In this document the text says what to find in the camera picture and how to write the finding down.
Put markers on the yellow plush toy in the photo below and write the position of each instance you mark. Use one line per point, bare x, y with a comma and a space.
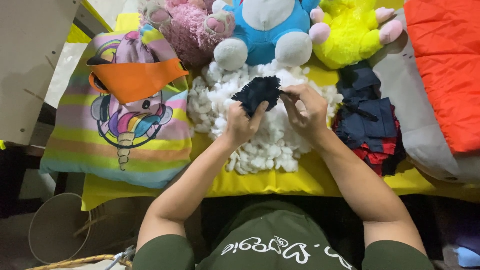
348, 37

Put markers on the dark navy frayed fabric piece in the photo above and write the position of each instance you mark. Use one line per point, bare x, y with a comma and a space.
257, 93

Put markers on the pile of navy red fabric scraps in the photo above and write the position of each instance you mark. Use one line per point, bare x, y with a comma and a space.
369, 127

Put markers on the light blue object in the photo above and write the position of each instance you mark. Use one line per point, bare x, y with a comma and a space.
467, 257

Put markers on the person's left hand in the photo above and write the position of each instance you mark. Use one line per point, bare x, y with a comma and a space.
240, 125

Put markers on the yellow cloth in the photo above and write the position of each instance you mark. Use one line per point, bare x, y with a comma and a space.
270, 183

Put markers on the pink fluffy plush toy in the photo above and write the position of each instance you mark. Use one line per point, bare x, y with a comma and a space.
187, 26

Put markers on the pile of white stuffing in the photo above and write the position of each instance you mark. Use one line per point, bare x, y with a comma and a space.
270, 146

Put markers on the person's green shirt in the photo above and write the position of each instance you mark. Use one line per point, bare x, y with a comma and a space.
281, 243

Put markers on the white wooden board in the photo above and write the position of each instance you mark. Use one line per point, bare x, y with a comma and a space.
32, 63

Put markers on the striped unicorn print pillow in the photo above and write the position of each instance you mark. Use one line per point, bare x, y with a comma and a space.
116, 142

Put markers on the person's right hand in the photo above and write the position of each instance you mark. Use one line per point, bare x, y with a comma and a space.
305, 112

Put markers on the grey pillow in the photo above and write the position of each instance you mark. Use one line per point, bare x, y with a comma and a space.
423, 131

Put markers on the orange fabric mask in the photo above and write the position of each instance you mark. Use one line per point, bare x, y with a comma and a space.
138, 80

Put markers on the white round basket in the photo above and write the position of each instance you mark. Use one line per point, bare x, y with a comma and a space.
62, 228

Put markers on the blue and white plush toy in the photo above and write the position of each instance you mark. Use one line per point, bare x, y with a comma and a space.
268, 33

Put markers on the orange quilted fabric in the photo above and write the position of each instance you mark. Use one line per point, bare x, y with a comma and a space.
448, 71

